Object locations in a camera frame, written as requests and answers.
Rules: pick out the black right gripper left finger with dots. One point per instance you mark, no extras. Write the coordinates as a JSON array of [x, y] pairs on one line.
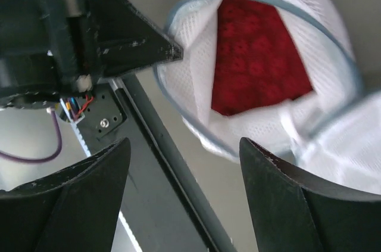
[[74, 209]]

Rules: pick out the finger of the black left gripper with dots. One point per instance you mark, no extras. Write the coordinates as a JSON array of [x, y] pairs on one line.
[[126, 40]]

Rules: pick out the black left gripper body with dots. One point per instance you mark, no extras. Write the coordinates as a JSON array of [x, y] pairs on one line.
[[48, 52]]

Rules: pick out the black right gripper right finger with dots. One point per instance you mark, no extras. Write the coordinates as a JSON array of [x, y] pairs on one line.
[[294, 210]]

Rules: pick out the white mesh laundry bag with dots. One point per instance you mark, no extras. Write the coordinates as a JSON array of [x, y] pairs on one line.
[[333, 131]]

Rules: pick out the red lace bra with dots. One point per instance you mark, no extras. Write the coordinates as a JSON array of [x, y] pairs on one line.
[[257, 63]]

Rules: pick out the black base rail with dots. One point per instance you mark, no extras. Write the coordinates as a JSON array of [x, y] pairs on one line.
[[163, 207]]

